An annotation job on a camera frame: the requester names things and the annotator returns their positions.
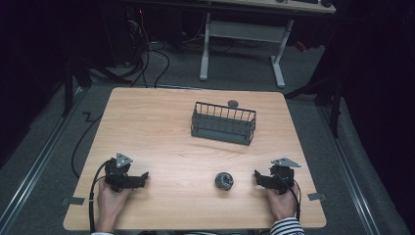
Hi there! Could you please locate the steel wool scrubber ball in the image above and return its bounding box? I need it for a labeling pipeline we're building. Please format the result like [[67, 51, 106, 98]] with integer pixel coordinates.
[[214, 171, 235, 192]]

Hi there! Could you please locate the metal floor rail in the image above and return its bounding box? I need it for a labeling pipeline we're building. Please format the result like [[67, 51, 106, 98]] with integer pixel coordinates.
[[317, 106, 382, 235], [0, 86, 86, 235]]

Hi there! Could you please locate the hand-held gripper black cable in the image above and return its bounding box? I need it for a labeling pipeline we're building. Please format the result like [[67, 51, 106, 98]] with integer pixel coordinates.
[[276, 169, 302, 223], [88, 160, 112, 234]]

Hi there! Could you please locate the person's right hand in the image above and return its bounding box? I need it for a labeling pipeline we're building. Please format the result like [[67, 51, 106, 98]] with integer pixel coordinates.
[[267, 183, 300, 222]]

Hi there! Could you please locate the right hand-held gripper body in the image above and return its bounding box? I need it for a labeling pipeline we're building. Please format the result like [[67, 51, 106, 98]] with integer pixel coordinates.
[[265, 157, 301, 196]]

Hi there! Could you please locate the bundle of black cables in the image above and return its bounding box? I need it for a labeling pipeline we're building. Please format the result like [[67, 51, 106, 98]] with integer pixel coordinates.
[[125, 6, 171, 89]]

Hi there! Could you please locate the white metal frame desk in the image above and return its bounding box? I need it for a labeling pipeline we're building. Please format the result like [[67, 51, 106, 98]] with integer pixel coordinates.
[[182, 0, 338, 89]]

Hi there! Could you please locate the black metal stand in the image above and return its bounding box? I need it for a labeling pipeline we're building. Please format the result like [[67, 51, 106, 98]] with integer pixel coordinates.
[[284, 76, 344, 139], [61, 57, 131, 118]]

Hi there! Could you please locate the grey tape piece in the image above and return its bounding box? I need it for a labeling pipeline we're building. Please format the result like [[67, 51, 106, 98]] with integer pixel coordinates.
[[61, 196, 86, 207], [306, 192, 327, 202]]

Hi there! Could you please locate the right hand-held gripper black cable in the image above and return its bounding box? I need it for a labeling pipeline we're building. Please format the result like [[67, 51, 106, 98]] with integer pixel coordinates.
[[276, 169, 302, 223]]

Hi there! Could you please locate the dark grey wire basket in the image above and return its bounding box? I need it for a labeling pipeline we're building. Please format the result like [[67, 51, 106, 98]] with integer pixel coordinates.
[[190, 101, 257, 147]]

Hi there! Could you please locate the black floor cable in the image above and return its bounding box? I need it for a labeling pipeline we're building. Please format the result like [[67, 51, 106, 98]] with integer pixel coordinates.
[[70, 112, 105, 180]]

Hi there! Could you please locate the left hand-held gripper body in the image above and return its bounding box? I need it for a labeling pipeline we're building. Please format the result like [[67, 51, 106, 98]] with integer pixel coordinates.
[[104, 152, 142, 194]]

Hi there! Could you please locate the person's left hand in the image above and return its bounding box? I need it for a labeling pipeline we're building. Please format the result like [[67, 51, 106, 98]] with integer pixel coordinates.
[[96, 178, 132, 233]]

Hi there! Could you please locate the left hand-held gripper black cable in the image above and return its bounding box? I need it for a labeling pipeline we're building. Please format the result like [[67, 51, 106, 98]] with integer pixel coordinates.
[[88, 160, 112, 234]]

